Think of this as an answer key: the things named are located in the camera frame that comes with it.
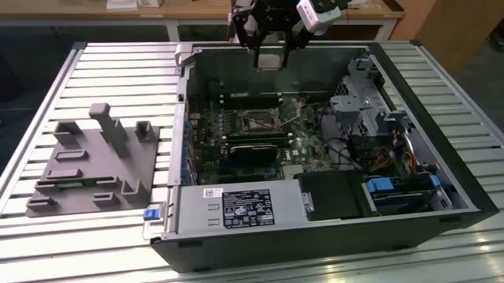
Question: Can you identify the black cable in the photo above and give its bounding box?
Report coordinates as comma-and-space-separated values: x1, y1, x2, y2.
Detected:
321, 134, 368, 172

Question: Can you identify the coloured wire bundle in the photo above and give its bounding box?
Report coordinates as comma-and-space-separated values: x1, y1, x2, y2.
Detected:
369, 144, 419, 175

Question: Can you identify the silver chipset heat sink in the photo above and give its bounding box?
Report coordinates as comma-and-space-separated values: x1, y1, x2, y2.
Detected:
284, 164, 308, 180

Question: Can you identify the black graphics card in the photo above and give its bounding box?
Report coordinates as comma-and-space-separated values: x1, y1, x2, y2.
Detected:
228, 143, 280, 164

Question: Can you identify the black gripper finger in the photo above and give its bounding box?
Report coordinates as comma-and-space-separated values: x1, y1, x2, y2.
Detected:
280, 29, 301, 71
253, 31, 266, 69

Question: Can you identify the black power supply label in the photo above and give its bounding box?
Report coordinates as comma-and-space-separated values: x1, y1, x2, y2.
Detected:
222, 189, 277, 231

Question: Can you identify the wooden desk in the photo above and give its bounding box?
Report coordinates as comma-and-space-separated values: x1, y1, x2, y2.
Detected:
0, 0, 405, 42

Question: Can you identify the CPU socket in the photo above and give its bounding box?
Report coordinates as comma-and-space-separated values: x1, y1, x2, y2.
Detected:
242, 109, 282, 133

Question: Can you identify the green RAM stick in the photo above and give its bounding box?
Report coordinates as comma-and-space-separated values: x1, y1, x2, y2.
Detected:
54, 180, 101, 189

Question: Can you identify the green motherboard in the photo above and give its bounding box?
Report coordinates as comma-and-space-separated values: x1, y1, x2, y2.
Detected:
186, 93, 337, 187

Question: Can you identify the white box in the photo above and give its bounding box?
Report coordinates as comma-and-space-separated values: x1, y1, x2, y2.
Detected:
106, 0, 141, 13

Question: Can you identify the silver power supply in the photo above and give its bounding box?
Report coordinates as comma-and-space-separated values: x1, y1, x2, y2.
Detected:
174, 179, 309, 237

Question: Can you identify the grey metal drive cage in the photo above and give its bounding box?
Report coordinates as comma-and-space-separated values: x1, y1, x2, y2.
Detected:
328, 57, 415, 138

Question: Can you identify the silver CPU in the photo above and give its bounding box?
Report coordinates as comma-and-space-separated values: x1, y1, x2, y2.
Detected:
258, 54, 285, 72

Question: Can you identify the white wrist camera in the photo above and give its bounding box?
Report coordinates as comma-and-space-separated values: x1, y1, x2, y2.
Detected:
296, 0, 343, 33

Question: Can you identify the blue case latch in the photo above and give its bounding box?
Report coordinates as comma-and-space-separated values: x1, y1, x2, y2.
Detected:
143, 207, 165, 222

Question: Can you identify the wooden cabinet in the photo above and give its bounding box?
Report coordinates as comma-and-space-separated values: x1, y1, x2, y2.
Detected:
392, 0, 504, 76

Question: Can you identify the black RAM stick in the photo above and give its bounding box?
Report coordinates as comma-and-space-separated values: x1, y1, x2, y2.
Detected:
226, 131, 288, 139

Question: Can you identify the black PC case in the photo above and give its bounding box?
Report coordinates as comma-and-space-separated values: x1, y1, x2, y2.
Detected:
149, 40, 499, 274

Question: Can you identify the blue disk carrier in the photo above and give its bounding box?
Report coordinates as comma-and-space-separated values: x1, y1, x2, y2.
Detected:
365, 176, 396, 196

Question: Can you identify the grey parts rack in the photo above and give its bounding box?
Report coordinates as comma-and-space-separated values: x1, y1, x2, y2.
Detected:
24, 103, 162, 219

